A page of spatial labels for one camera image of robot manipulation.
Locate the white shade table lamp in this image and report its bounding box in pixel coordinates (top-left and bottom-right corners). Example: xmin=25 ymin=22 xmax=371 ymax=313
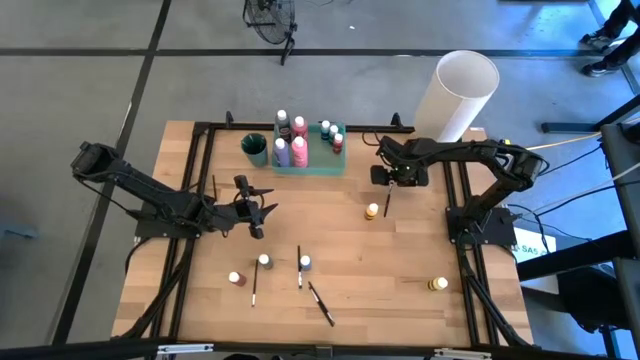
xmin=412 ymin=49 xmax=501 ymax=146

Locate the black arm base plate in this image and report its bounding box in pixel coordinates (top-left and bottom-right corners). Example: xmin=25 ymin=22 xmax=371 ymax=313
xmin=133 ymin=199 xmax=206 ymax=240
xmin=445 ymin=204 xmax=519 ymax=247

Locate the large dark paint bottle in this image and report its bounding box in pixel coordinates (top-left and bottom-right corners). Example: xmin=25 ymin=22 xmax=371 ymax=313
xmin=274 ymin=108 xmax=294 ymax=143

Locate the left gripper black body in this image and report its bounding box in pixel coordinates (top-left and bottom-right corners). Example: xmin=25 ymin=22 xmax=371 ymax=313
xmin=230 ymin=174 xmax=265 ymax=240

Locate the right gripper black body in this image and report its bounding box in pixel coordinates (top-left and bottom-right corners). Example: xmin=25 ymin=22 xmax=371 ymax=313
xmin=375 ymin=135 xmax=431 ymax=187

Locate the large pink paint bottle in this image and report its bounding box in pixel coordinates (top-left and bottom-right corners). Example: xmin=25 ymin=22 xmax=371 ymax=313
xmin=291 ymin=135 xmax=310 ymax=169

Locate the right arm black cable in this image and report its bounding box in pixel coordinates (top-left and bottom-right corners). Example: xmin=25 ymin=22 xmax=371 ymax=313
xmin=361 ymin=128 xmax=383 ymax=149

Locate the person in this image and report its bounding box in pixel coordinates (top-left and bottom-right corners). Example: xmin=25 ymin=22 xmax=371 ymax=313
xmin=578 ymin=0 xmax=640 ymax=79

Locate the black aluminium table frame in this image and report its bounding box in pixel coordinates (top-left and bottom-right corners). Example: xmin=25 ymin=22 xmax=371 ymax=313
xmin=112 ymin=110 xmax=536 ymax=351

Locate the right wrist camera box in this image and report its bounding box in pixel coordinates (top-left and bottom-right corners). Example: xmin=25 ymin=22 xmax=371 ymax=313
xmin=369 ymin=164 xmax=393 ymax=186

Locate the black bar with silver brackets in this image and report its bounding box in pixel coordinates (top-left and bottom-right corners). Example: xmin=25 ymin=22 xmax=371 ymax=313
xmin=0 ymin=337 xmax=640 ymax=360

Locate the teal plastic cup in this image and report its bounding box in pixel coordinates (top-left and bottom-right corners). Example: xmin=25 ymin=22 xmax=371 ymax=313
xmin=240 ymin=132 xmax=270 ymax=169

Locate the black desk frame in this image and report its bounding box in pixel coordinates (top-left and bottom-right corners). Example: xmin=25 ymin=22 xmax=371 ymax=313
xmin=514 ymin=94 xmax=640 ymax=360

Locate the black floor cable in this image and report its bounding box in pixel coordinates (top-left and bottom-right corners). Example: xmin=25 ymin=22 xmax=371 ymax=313
xmin=542 ymin=144 xmax=604 ymax=177
xmin=2 ymin=227 xmax=40 ymax=240

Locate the teal translucent plastic bin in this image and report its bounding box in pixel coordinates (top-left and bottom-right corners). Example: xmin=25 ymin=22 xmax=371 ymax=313
xmin=269 ymin=122 xmax=347 ymax=177

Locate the white printed sign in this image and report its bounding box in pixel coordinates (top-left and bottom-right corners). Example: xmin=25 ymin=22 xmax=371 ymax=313
xmin=510 ymin=227 xmax=557 ymax=265

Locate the large purple paint bottle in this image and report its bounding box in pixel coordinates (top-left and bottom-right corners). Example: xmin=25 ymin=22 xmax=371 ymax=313
xmin=273 ymin=137 xmax=292 ymax=169

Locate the black floor fan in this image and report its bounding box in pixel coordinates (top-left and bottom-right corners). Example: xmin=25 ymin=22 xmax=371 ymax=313
xmin=242 ymin=0 xmax=299 ymax=67

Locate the white cable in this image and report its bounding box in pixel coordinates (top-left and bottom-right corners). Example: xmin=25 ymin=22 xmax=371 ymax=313
xmin=572 ymin=162 xmax=640 ymax=199

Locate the yellow power cable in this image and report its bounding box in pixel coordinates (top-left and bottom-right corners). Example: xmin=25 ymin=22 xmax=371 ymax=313
xmin=524 ymin=130 xmax=606 ymax=152

